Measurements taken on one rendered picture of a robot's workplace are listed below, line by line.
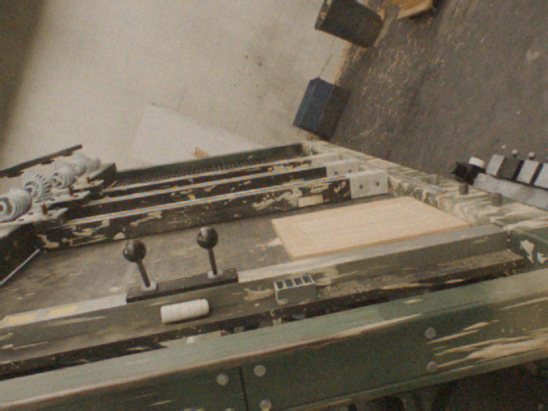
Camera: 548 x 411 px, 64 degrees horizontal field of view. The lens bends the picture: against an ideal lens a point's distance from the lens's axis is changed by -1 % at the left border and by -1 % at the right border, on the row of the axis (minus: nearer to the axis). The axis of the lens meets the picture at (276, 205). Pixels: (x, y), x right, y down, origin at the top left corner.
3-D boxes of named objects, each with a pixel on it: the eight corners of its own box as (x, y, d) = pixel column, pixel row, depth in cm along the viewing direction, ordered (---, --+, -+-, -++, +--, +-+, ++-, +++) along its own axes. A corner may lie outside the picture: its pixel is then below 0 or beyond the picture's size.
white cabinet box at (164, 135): (325, 174, 497) (147, 103, 449) (304, 221, 507) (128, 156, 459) (312, 165, 555) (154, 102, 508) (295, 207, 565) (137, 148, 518)
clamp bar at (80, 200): (361, 179, 167) (355, 115, 161) (33, 235, 152) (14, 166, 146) (352, 175, 176) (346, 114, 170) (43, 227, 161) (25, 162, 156)
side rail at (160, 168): (303, 160, 268) (301, 143, 265) (118, 191, 254) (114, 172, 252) (300, 159, 276) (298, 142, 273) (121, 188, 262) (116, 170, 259)
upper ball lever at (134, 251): (161, 298, 79) (143, 250, 70) (140, 302, 79) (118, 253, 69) (160, 282, 82) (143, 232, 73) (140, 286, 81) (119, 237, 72)
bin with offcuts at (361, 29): (391, 7, 486) (340, -21, 471) (372, 51, 494) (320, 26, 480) (374, 15, 535) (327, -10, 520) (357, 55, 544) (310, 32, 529)
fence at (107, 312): (507, 250, 87) (507, 230, 86) (0, 349, 75) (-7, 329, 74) (491, 242, 92) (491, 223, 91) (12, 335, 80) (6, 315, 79)
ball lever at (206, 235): (228, 286, 81) (218, 236, 71) (206, 290, 80) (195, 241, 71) (225, 269, 83) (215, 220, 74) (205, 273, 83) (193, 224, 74)
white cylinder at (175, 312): (163, 327, 75) (209, 317, 76) (159, 311, 74) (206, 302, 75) (164, 319, 78) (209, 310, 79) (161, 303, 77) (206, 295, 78)
